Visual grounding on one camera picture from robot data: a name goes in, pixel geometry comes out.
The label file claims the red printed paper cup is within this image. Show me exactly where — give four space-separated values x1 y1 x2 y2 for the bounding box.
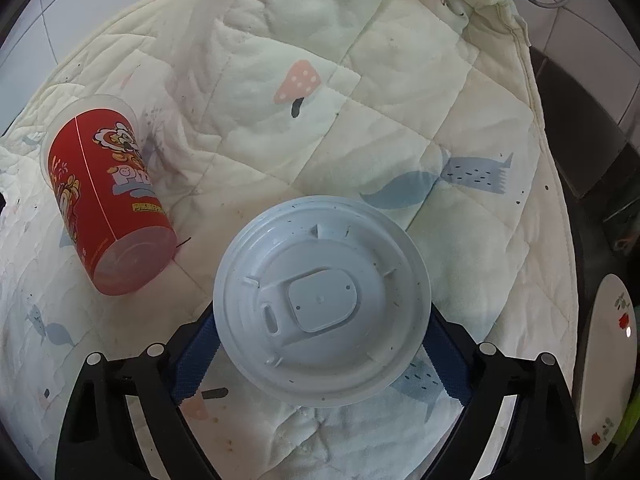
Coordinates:
40 94 177 297

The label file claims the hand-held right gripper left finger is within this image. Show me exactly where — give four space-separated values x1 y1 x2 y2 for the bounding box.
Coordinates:
56 305 222 480

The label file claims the white plastic lid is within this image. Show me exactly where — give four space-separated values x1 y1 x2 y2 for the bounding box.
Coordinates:
213 195 432 407

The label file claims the cream quilted printed blanket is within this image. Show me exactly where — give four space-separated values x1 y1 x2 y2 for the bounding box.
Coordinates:
0 0 581 480

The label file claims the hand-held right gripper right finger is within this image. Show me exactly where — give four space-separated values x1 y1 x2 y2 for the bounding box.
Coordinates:
421 305 587 480

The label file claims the white plate with flower print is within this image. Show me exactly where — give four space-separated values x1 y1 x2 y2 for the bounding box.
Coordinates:
570 274 638 465

